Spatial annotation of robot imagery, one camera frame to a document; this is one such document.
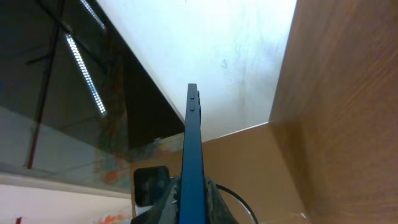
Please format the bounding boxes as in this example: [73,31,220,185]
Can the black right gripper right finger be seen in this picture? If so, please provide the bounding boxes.
[205,177,238,224]

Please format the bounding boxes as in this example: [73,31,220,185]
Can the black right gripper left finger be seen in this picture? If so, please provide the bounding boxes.
[131,177,181,224]

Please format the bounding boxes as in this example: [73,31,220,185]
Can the blue Galaxy smartphone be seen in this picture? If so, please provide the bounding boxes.
[178,83,207,224]

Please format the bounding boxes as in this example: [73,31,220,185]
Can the black USB charging cable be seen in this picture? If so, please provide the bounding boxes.
[215,183,259,224]

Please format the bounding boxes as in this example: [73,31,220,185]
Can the dark glass window panel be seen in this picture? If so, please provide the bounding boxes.
[1,0,183,190]

